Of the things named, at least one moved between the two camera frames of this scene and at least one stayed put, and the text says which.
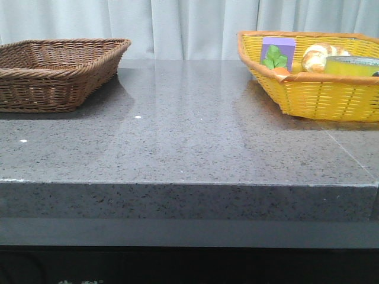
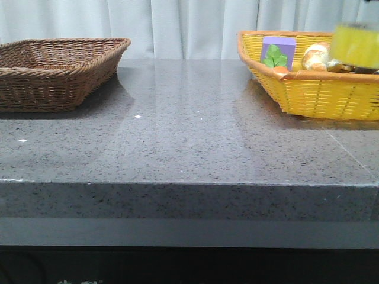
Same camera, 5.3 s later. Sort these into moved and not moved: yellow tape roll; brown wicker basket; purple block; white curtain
Moved: yellow tape roll
Not moved: purple block; white curtain; brown wicker basket
